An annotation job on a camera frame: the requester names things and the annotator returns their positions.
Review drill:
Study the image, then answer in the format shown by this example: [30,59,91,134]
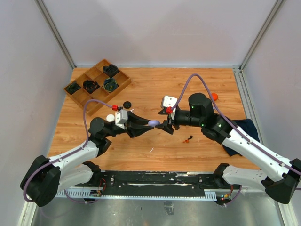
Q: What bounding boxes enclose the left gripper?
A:
[104,111,154,139]

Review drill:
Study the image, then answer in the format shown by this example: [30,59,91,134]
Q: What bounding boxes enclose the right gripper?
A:
[155,107,204,133]

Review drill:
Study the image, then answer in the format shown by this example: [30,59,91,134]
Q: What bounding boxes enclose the purple earbud charging case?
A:
[148,120,160,127]

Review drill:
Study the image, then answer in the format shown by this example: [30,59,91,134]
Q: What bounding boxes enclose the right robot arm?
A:
[156,93,301,204]

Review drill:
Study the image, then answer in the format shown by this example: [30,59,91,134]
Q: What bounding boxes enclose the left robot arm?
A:
[20,110,156,207]

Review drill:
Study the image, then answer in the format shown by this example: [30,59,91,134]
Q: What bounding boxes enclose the black charging case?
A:
[123,101,132,109]

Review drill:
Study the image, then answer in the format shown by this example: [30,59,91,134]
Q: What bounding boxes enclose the white charging case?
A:
[106,114,115,122]

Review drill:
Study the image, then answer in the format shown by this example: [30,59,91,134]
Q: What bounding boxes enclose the orange charging case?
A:
[211,93,218,101]

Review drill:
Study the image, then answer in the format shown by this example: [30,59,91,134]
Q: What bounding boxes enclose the black yellow rolled item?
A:
[103,78,119,93]

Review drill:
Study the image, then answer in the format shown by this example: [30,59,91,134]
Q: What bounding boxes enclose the wooden compartment tray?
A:
[64,59,131,116]

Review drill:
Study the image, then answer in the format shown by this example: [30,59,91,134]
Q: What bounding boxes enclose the black red rolled item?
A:
[83,80,100,94]

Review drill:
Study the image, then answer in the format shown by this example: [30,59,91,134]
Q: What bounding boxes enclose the black rolled item top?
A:
[103,64,119,78]

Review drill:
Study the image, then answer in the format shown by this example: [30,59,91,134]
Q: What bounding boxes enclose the black green rolled item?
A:
[65,81,81,95]

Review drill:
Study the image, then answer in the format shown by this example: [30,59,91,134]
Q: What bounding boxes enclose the dark blue cloth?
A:
[222,119,260,157]

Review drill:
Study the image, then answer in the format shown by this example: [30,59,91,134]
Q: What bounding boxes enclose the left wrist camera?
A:
[115,109,128,129]

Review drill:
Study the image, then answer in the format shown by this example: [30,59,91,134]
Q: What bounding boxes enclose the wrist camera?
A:
[161,96,177,108]
[115,109,128,129]

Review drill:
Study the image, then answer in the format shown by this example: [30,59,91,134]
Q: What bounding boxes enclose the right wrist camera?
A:
[161,96,177,108]

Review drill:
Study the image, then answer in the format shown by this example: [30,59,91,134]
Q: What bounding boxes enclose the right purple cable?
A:
[166,73,301,191]

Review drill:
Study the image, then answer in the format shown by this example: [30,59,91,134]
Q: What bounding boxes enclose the purple cable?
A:
[23,99,118,204]
[166,73,301,191]

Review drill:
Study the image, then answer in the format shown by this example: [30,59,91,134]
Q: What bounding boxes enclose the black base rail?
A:
[72,169,243,197]

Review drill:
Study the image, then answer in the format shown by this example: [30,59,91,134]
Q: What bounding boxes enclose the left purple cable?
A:
[23,99,118,204]

